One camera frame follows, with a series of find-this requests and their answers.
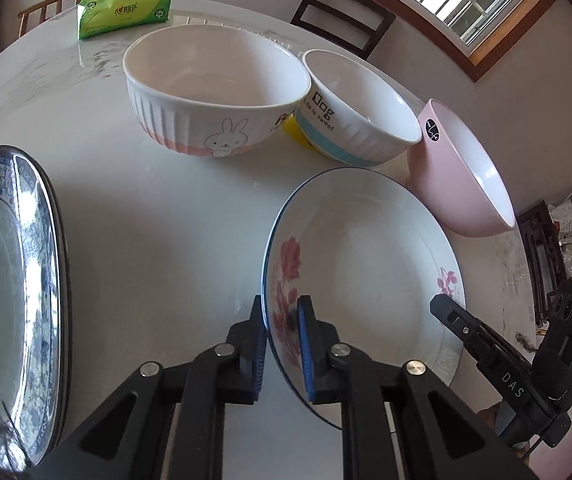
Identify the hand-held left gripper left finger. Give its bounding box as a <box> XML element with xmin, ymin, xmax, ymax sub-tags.
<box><xmin>26</xmin><ymin>295</ymin><xmax>269</xmax><ymax>480</ymax></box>

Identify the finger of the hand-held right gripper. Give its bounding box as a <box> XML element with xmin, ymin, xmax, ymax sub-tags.
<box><xmin>430</xmin><ymin>294</ymin><xmax>504</xmax><ymax>376</ymax></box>

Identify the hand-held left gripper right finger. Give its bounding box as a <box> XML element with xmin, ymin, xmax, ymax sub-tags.
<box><xmin>297</xmin><ymin>295</ymin><xmax>541</xmax><ymax>480</ymax></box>

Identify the white plate with pink roses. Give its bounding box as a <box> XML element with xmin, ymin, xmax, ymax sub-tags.
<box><xmin>262</xmin><ymin>167</ymin><xmax>467</xmax><ymax>431</ymax></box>

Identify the pink bowl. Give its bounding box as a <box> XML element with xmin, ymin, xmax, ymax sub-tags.
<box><xmin>406</xmin><ymin>98</ymin><xmax>517</xmax><ymax>238</ymax></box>

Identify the white bowl with blue stripe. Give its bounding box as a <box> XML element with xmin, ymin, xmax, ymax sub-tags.
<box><xmin>293</xmin><ymin>49</ymin><xmax>424</xmax><ymax>168</ymax></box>

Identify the white bowl with bunny print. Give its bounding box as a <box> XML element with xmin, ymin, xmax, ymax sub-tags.
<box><xmin>122</xmin><ymin>24</ymin><xmax>313</xmax><ymax>159</ymax></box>

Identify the blue patterned plate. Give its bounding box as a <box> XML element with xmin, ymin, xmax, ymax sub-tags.
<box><xmin>0</xmin><ymin>145</ymin><xmax>73</xmax><ymax>476</ymax></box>

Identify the dark wooden furniture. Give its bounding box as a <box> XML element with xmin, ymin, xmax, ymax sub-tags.
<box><xmin>516</xmin><ymin>200</ymin><xmax>569</xmax><ymax>323</ymax></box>

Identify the yellow round sticker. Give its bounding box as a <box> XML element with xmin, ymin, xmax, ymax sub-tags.
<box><xmin>280</xmin><ymin>112</ymin><xmax>317</xmax><ymax>151</ymax></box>

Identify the dark wooden chair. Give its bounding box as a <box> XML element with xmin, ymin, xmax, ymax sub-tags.
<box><xmin>291</xmin><ymin>0</ymin><xmax>397</xmax><ymax>60</ymax></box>

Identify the green tissue pack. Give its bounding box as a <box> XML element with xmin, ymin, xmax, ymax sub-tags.
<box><xmin>77</xmin><ymin>0</ymin><xmax>174</xmax><ymax>41</ymax></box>

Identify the light wooden chair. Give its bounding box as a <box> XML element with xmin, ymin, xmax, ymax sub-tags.
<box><xmin>17</xmin><ymin>0</ymin><xmax>83</xmax><ymax>38</ymax></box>

